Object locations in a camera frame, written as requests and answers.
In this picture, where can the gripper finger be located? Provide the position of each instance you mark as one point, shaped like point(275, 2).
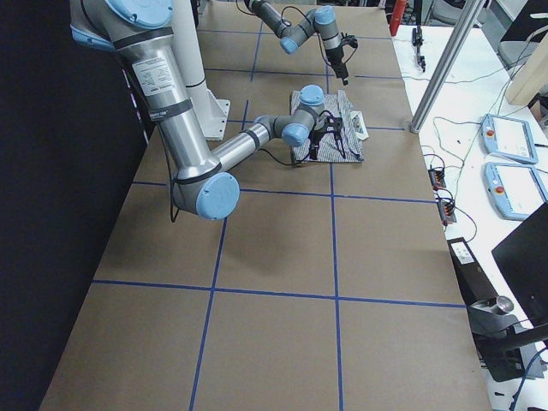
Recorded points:
point(342, 74)
point(313, 153)

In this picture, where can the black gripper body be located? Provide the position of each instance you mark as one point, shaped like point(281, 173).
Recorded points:
point(336, 56)
point(329, 127)

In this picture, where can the striped polo shirt white collar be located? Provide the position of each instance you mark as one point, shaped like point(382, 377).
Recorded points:
point(353, 128)

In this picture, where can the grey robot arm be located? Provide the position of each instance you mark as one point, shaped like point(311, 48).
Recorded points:
point(320, 21)
point(157, 42)

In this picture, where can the red cylinder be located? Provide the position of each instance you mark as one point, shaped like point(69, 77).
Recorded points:
point(396, 16)

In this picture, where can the black reacher tool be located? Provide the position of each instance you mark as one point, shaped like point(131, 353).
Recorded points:
point(417, 42)

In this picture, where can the orange relay module far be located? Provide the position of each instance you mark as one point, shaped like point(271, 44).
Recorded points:
point(436, 177)

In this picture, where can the orange relay module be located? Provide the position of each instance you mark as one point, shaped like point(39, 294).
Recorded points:
point(436, 177)
point(446, 210)

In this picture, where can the orange relay module near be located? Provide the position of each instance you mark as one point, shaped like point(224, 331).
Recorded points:
point(446, 210)

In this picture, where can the far blue teach pendant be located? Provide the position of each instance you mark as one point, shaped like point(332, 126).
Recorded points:
point(508, 138)

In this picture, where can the blue teach pendant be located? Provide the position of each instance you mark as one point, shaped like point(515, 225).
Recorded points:
point(508, 138)
point(516, 190)

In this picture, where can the near blue teach pendant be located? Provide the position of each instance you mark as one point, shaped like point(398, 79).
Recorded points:
point(516, 190)

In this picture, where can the black box with label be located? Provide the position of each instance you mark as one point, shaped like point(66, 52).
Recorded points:
point(475, 286)

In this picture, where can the black monitor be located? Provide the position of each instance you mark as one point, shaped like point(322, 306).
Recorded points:
point(521, 258)

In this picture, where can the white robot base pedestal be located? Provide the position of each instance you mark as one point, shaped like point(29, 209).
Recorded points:
point(212, 113)

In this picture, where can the aluminium frame post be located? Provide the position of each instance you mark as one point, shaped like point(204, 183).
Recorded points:
point(456, 41)

